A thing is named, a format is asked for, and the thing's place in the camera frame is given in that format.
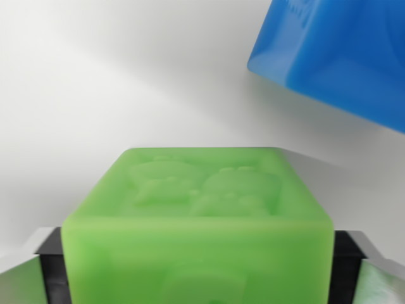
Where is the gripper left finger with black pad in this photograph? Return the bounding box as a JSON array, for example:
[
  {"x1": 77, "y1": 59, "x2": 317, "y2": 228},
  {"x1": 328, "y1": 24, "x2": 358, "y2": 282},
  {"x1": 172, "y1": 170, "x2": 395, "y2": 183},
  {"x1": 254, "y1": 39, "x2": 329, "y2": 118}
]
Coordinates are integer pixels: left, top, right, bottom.
[{"x1": 0, "y1": 226, "x2": 73, "y2": 304}]

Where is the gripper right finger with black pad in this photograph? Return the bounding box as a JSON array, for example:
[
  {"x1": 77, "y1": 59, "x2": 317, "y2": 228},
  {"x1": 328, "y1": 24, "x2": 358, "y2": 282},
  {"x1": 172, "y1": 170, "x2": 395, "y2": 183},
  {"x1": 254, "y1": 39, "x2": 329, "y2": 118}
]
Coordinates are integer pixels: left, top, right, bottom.
[{"x1": 328, "y1": 230, "x2": 405, "y2": 304}]

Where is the green embossed cube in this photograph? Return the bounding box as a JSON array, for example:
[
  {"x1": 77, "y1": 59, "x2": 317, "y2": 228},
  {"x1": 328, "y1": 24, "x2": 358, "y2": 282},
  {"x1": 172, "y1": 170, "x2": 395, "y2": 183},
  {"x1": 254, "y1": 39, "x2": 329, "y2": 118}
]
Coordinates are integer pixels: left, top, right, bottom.
[{"x1": 61, "y1": 146, "x2": 335, "y2": 304}]

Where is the blue embossed cube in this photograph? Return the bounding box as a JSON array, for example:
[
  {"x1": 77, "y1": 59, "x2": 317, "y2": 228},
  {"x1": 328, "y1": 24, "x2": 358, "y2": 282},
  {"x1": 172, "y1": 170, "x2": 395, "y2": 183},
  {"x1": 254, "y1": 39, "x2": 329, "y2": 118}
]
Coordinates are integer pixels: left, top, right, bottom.
[{"x1": 246, "y1": 0, "x2": 405, "y2": 136}]

